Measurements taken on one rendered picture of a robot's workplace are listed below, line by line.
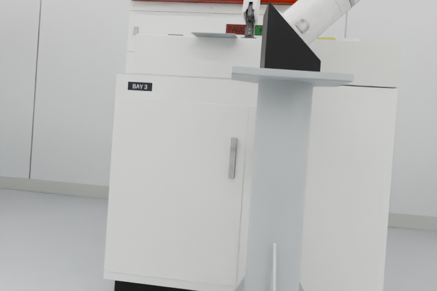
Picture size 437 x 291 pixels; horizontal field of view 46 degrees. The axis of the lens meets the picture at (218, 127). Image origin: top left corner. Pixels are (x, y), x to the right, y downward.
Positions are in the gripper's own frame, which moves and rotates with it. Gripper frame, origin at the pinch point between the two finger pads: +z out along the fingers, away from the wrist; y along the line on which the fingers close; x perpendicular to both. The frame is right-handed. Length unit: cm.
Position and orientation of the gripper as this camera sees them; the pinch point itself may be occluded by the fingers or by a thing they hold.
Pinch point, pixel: (249, 33)
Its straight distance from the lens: 184.2
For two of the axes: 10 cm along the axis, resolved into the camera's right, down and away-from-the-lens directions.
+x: 9.8, 0.7, -1.7
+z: -1.0, 9.8, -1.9
